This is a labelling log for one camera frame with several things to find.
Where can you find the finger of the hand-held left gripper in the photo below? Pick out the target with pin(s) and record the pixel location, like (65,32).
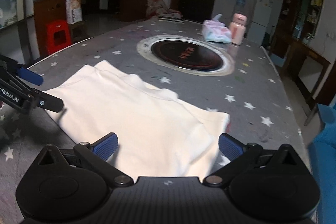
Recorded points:
(50,103)
(30,76)

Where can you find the blue sofa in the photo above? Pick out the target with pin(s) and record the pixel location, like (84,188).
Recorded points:
(325,161)

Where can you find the white wall socket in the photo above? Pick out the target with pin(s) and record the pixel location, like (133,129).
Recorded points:
(330,35)

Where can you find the white soft tissue pack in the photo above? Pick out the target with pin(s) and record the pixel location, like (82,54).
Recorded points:
(218,34)

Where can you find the dark wooden side counter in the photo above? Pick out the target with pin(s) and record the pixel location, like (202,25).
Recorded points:
(309,56)

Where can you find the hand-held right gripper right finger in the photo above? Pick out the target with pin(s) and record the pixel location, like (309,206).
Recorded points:
(229,146)

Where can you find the pink thermos bottle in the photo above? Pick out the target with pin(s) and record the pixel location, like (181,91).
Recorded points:
(237,29)

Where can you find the grey star print tablecloth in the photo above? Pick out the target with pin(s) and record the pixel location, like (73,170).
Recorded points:
(262,87)

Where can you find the glass front display cabinet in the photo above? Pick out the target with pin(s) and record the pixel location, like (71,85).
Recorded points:
(47,11)

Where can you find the dark wooden display cabinet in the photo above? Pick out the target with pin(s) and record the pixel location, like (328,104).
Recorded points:
(288,16)

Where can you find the cream long sleeve shirt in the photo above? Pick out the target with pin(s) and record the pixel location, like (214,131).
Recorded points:
(131,119)

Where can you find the pink tissue box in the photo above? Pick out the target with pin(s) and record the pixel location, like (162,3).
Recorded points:
(210,23)

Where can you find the built-in round induction cooktop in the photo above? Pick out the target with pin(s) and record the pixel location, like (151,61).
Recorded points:
(186,54)

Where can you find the polka dot play tent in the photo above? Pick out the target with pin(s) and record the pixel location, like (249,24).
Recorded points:
(157,7)

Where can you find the small wooden stool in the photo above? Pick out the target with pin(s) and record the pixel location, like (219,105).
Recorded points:
(78,27)

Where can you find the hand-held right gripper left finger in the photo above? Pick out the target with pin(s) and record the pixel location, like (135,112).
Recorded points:
(106,146)

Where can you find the white refrigerator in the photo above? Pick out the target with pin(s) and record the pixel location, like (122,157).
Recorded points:
(260,19)

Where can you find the red plastic stool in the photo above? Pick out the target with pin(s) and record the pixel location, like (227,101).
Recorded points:
(56,29)

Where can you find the white printed bag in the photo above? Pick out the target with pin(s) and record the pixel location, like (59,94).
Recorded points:
(74,8)

